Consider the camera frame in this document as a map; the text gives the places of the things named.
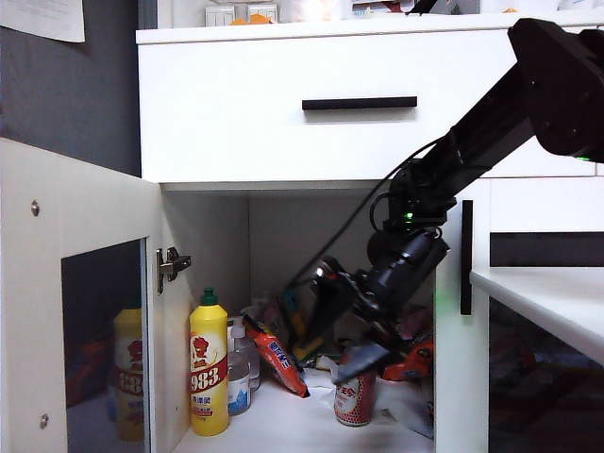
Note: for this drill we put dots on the orange blue snack packet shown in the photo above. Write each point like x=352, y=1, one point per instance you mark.
x=278, y=358

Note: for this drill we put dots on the red white beverage can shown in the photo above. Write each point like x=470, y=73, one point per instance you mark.
x=354, y=401

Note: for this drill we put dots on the white wall switch panel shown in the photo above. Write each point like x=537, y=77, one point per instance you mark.
x=263, y=9
x=218, y=15

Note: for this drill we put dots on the black angled stand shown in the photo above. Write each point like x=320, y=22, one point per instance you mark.
x=420, y=6

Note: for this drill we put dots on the clear pump bottle blue label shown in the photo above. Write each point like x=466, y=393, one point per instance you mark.
x=238, y=391

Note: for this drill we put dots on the red orange snack packet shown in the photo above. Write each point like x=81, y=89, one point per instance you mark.
x=415, y=363

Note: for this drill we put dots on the yellow detergent bottle green cap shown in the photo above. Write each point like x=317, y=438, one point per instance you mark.
x=207, y=330

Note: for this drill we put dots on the pink snack packet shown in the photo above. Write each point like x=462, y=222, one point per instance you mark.
x=417, y=323

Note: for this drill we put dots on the printed paper box pile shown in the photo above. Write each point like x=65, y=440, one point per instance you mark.
x=377, y=11

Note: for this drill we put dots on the white glass-panel cabinet door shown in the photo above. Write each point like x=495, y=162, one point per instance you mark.
x=71, y=203
x=448, y=377

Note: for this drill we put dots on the clear bottle blue white label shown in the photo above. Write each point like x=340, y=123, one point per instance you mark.
x=582, y=5

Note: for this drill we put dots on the white paper sheet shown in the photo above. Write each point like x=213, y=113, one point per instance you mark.
x=42, y=19

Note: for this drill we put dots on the silver door hinge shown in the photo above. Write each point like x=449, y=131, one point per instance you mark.
x=170, y=266

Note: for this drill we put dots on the small orange piece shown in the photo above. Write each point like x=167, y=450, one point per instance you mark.
x=261, y=19
x=239, y=21

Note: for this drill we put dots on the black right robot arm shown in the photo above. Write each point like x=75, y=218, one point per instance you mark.
x=495, y=127

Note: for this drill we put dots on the silver door screw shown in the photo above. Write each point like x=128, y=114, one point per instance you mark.
x=35, y=208
x=44, y=421

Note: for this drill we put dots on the clear plastic bottle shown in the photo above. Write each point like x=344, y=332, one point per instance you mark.
x=255, y=363

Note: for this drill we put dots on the wide white drawer front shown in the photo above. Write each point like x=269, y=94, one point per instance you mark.
x=212, y=118

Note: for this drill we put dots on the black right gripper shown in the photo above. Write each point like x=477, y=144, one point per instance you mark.
x=377, y=321

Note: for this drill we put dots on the pink white packet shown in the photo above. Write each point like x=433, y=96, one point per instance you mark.
x=271, y=313

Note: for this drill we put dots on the white cabinet body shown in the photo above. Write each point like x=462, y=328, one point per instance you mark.
x=283, y=34

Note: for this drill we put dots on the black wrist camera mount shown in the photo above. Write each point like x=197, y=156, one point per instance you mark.
x=321, y=302

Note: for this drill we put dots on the translucent white plastic bag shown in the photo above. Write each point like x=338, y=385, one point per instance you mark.
x=313, y=10

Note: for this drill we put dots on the crumpled white plastic bag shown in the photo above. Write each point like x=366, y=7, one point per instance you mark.
x=401, y=396

